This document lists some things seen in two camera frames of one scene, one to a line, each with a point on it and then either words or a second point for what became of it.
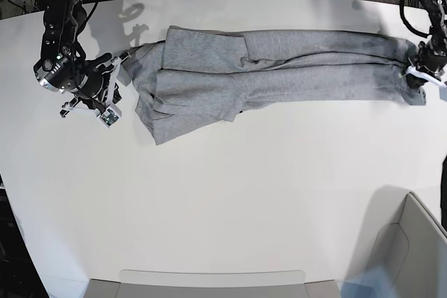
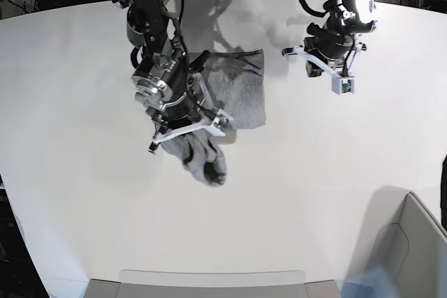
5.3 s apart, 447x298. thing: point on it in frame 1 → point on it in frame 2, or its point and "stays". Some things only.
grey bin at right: x=401 y=234 stays
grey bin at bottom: x=142 y=283 stays
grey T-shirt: x=214 y=74 → x=234 y=83
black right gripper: x=432 y=56 → x=332 y=46
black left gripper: x=96 y=91 → x=179 y=113
